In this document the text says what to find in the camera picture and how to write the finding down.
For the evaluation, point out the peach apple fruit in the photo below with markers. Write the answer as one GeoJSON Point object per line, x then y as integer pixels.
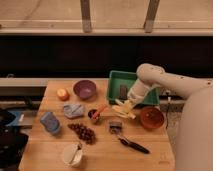
{"type": "Point", "coordinates": [63, 94]}

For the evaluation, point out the metal window post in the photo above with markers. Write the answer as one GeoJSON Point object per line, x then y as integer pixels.
{"type": "Point", "coordinates": [150, 16]}
{"type": "Point", "coordinates": [86, 17]}

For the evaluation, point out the orange red bowl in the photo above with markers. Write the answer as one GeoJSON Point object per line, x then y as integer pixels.
{"type": "Point", "coordinates": [151, 117]}

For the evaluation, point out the yellow banana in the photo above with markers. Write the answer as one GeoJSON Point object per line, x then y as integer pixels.
{"type": "Point", "coordinates": [121, 112]}

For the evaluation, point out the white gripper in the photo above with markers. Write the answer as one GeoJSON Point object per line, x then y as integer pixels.
{"type": "Point", "coordinates": [136, 95]}

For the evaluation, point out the blue sponge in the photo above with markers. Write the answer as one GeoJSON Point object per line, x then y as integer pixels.
{"type": "Point", "coordinates": [50, 123]}

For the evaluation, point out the right metal window post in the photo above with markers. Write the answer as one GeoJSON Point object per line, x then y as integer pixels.
{"type": "Point", "coordinates": [150, 16]}

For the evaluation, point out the black equipment at left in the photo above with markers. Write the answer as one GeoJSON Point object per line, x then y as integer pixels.
{"type": "Point", "coordinates": [12, 141]}

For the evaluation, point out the dark brown block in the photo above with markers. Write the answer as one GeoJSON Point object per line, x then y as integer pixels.
{"type": "Point", "coordinates": [123, 92]}

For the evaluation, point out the purple bowl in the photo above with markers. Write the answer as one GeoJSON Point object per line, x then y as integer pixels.
{"type": "Point", "coordinates": [84, 89]}

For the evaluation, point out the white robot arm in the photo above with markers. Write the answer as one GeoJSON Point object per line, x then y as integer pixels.
{"type": "Point", "coordinates": [194, 144]}

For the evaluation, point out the left metal window post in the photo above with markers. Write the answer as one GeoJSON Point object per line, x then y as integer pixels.
{"type": "Point", "coordinates": [86, 17]}

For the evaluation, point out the white cup with spoon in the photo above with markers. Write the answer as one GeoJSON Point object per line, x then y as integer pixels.
{"type": "Point", "coordinates": [72, 154]}

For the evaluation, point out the small cup with orange utensil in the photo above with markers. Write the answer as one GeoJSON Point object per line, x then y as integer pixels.
{"type": "Point", "coordinates": [94, 114]}

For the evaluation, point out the bunch of dark grapes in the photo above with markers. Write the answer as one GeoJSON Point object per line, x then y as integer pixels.
{"type": "Point", "coordinates": [83, 132]}

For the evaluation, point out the grey blue cloth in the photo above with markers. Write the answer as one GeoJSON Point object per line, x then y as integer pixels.
{"type": "Point", "coordinates": [72, 111]}

